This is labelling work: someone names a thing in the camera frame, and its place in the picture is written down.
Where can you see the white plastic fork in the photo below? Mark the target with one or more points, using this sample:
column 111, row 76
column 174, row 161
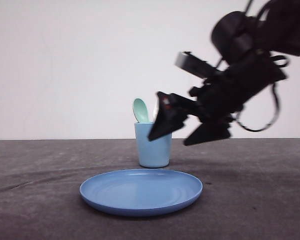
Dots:
column 155, row 110

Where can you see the blue plastic plate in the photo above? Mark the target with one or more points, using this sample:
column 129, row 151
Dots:
column 141, row 192

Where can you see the light blue plastic cup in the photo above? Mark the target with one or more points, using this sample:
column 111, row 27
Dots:
column 152, row 154

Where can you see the mint green plastic spoon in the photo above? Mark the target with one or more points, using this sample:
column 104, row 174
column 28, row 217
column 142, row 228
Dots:
column 140, row 111

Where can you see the dark grey table cloth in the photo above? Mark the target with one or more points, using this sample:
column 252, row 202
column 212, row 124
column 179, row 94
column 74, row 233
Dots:
column 251, row 190

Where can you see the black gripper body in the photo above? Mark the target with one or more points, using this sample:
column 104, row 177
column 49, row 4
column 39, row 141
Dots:
column 227, row 91

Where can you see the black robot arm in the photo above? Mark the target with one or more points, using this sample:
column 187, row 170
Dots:
column 255, row 49

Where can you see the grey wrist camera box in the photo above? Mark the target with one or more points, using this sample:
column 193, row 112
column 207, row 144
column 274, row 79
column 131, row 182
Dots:
column 193, row 65

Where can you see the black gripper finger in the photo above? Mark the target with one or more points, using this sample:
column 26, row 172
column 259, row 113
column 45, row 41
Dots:
column 173, row 110
column 208, row 132

